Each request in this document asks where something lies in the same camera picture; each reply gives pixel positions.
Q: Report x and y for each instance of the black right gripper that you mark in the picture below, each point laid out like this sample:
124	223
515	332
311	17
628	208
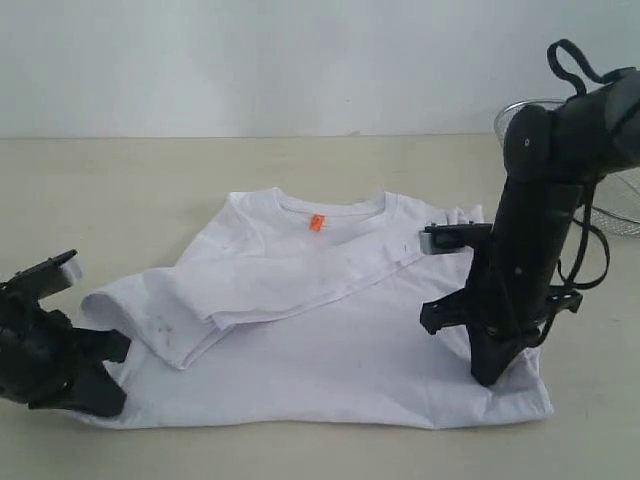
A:
496	333

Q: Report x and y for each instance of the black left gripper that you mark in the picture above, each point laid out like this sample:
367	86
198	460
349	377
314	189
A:
48	364

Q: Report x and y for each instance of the white t-shirt red print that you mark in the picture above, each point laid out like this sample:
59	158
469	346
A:
282	309

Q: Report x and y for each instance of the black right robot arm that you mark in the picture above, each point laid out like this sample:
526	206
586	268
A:
554	161

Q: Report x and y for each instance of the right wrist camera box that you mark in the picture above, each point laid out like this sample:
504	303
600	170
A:
448	239

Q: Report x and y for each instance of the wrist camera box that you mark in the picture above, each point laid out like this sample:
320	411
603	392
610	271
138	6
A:
448	239
49	277

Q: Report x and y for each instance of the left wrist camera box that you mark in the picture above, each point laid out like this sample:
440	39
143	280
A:
49	277

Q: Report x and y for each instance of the metal wire mesh basket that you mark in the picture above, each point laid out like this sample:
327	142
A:
616	201

